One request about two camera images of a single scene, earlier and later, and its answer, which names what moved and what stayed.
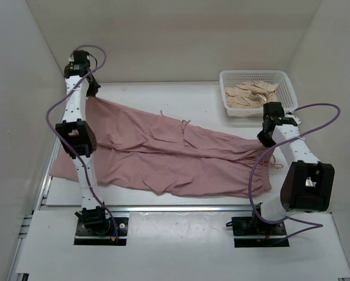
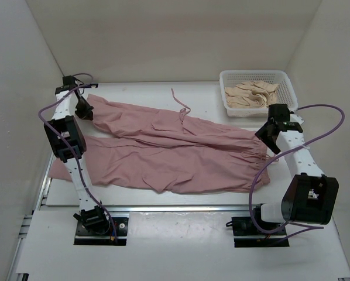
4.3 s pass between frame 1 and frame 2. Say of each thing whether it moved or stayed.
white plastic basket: stayed
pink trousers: moved
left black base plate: stayed
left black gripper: moved
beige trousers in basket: stayed
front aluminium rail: stayed
